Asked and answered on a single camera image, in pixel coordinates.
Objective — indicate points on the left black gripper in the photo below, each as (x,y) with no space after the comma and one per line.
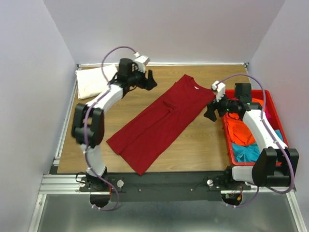
(148,83)

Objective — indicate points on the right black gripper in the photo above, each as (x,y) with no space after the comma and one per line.
(211,107)

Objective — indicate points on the dark red t shirt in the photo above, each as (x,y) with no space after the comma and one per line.
(142,140)

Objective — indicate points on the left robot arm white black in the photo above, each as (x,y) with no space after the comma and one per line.
(88,121)

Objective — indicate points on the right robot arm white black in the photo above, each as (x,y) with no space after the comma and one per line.
(277,163)

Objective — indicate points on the orange t shirt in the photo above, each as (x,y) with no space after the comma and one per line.
(241,130)

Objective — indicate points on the red plastic bin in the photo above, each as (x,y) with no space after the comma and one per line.
(274,122)

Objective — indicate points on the teal t shirt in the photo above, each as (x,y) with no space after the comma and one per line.
(244,146)

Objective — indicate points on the magenta t shirt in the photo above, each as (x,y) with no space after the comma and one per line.
(268,113)

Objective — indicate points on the folded white t shirt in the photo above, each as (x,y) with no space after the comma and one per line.
(91,82)

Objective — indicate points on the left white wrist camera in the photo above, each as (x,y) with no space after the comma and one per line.
(140,62)

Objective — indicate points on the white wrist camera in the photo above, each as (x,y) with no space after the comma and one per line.
(218,89)
(140,62)

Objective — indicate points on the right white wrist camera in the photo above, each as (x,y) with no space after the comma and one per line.
(218,89)

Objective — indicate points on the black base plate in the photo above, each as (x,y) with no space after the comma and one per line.
(159,187)

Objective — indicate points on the aluminium frame rail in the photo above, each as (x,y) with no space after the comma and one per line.
(61,207)

